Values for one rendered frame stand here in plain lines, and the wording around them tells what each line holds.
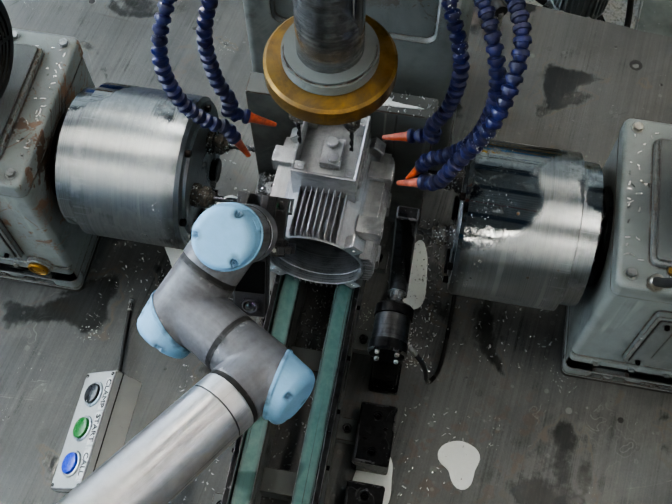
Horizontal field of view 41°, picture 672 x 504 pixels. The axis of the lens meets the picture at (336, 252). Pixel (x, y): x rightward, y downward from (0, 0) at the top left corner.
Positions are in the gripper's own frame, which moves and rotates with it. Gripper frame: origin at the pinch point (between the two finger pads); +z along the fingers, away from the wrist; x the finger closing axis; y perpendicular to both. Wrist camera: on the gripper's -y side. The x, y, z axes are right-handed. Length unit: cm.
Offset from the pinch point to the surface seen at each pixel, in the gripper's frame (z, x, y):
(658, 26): 170, -86, 78
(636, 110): 53, -60, 34
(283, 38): -14.6, 0.3, 27.9
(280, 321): 11.8, -1.3, -13.3
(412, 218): -14.7, -20.2, 7.1
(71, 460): -17.4, 19.9, -32.3
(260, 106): 9.2, 6.8, 20.6
